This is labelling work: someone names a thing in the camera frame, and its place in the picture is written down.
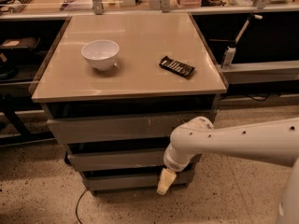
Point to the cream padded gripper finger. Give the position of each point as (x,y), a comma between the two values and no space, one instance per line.
(167,178)

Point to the grey drawer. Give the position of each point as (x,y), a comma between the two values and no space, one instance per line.
(119,179)
(99,161)
(120,127)

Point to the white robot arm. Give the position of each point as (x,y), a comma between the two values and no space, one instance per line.
(274,142)

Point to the grey top drawer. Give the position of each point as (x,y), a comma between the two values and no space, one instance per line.
(120,127)

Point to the grey bottom drawer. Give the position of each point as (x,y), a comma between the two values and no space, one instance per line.
(119,179)

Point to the grey drawer cabinet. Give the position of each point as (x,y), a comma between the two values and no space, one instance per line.
(135,84)

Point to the black snack bar packet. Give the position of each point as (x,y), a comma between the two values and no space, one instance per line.
(176,67)

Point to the white glue bottle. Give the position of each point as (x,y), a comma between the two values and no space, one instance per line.
(228,57)

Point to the white ceramic bowl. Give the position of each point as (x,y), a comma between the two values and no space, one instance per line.
(101,54)

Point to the white black-tipped rod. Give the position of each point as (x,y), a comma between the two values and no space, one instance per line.
(250,18)

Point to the black tray on shelf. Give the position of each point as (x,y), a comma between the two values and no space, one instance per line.
(20,43)

